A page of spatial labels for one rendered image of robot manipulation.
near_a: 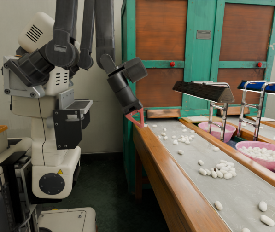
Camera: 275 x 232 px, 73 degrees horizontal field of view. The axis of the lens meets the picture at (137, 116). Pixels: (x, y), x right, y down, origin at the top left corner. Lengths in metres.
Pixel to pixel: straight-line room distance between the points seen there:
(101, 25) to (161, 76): 1.09
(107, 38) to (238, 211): 0.68
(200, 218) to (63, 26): 0.68
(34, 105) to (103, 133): 1.73
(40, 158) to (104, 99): 1.63
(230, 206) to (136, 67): 0.56
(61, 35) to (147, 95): 1.13
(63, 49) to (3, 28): 2.10
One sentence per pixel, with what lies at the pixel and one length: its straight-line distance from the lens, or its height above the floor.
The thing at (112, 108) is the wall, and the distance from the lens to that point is 2.39.
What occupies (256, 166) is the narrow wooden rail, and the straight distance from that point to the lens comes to 1.02.
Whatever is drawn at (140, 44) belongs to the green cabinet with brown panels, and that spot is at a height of 1.39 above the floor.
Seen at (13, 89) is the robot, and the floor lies 1.13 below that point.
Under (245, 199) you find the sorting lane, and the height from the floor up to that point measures 0.74.
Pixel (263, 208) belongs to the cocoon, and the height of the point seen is 0.75.
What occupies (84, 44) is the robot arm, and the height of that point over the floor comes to 1.32.
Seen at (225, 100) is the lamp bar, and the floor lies 1.06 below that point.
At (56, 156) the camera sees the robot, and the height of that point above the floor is 0.85.
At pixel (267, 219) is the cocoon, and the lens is 0.73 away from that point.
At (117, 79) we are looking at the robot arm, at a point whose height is 1.16.
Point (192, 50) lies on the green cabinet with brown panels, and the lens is 1.71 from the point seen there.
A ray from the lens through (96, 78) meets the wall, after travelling 2.35.
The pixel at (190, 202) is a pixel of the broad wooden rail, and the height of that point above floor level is 0.76.
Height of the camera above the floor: 1.19
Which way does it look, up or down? 14 degrees down
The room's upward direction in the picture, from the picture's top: straight up
